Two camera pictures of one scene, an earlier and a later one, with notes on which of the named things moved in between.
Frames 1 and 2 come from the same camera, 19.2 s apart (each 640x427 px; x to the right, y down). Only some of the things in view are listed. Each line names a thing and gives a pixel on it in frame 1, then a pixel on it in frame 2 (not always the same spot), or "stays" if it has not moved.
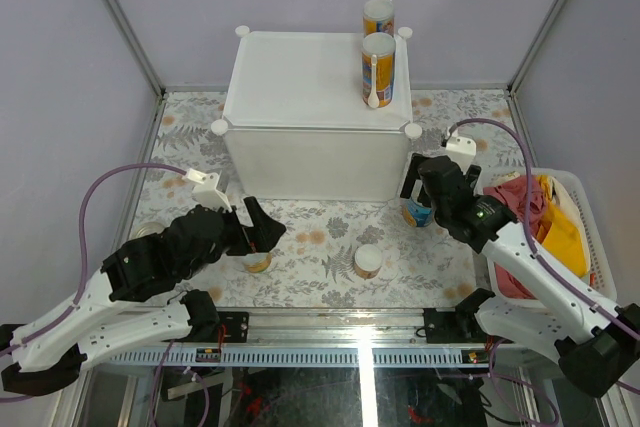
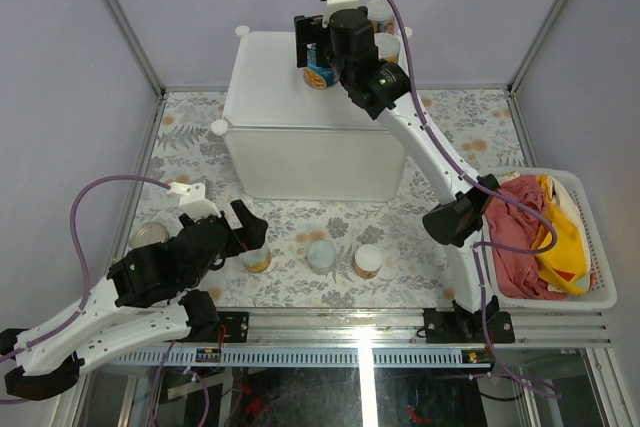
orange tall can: (378, 16) stays
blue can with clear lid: (416, 215) -> (316, 77)
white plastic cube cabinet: (296, 125) stays
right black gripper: (412, 176) -> (308, 30)
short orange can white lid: (367, 261) stays
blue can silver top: (147, 229) stays
